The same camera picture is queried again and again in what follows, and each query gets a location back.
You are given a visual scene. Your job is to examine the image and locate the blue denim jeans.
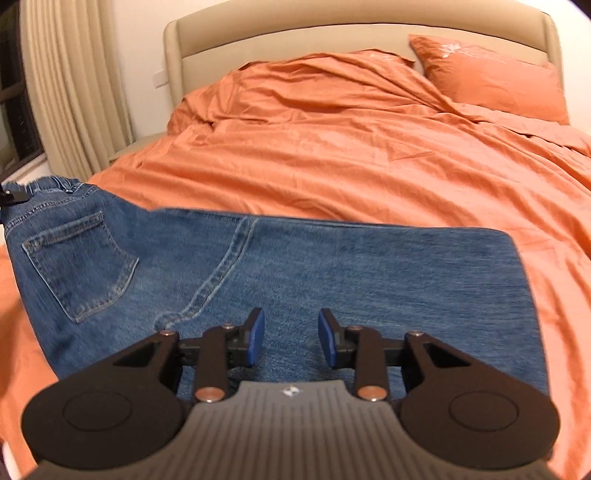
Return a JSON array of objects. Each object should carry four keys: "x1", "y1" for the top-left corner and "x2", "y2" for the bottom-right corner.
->
[{"x1": 1, "y1": 176, "x2": 548, "y2": 390}]

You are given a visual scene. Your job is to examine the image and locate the dark framed window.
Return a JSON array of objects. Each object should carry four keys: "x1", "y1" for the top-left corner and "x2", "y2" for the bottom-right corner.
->
[{"x1": 0, "y1": 1, "x2": 44, "y2": 180}]

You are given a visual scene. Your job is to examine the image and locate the beige left nightstand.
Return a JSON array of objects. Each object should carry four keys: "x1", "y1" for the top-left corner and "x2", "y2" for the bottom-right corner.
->
[{"x1": 108, "y1": 132, "x2": 165, "y2": 164}]

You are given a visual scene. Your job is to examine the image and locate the beige curtain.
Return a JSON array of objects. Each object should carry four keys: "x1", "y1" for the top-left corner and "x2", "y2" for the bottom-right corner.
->
[{"x1": 20, "y1": 1, "x2": 133, "y2": 180}]

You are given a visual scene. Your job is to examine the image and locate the beige upholstered headboard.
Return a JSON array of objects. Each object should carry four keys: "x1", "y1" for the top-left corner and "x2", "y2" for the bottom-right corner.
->
[{"x1": 163, "y1": 0, "x2": 562, "y2": 105}]

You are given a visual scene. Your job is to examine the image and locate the orange bed duvet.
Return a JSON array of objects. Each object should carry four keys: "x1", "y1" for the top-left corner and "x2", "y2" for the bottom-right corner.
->
[{"x1": 1, "y1": 50, "x2": 590, "y2": 479}]

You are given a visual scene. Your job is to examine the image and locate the orange pillow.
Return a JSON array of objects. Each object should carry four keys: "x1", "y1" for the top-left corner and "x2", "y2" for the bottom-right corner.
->
[{"x1": 409, "y1": 35, "x2": 570, "y2": 125}]

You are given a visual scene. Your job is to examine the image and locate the white wall switch plate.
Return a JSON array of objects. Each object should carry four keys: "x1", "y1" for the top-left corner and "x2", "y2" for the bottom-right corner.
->
[{"x1": 152, "y1": 70, "x2": 168, "y2": 89}]

